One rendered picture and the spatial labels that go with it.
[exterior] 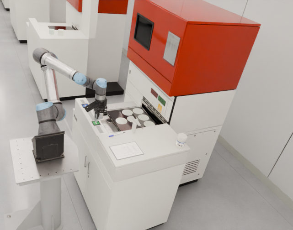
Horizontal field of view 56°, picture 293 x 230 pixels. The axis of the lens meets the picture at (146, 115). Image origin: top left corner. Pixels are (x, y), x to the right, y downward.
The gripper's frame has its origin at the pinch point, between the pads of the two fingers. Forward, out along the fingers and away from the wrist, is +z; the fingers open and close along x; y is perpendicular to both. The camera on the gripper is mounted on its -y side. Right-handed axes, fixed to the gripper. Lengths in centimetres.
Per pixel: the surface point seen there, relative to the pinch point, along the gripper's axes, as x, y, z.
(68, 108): 171, 28, 98
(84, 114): 14.5, -4.1, 2.7
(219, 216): -61, 118, 98
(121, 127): -2.4, 22.7, 8.6
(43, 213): -13, -43, 76
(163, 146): -41, 38, 2
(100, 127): -5.6, 2.2, 2.9
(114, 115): 15.7, 23.3, 8.6
